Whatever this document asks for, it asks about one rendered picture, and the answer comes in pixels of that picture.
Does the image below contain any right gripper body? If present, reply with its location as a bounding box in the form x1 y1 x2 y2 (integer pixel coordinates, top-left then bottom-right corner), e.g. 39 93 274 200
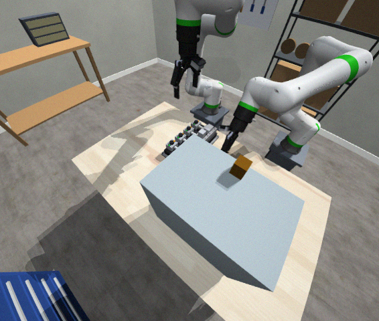
179 42 197 69

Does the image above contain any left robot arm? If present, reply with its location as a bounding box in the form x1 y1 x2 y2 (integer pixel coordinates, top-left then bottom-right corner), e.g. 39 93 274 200
233 36 373 154

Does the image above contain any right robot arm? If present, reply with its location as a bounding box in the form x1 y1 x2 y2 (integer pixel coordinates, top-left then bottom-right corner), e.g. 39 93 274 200
174 0 244 115

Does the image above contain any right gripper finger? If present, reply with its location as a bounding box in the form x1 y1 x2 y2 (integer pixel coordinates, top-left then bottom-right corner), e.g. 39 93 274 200
191 66 201 88
170 60 190 99

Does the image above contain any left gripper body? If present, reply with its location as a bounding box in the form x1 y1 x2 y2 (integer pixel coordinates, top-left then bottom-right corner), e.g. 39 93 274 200
230 117 248 140

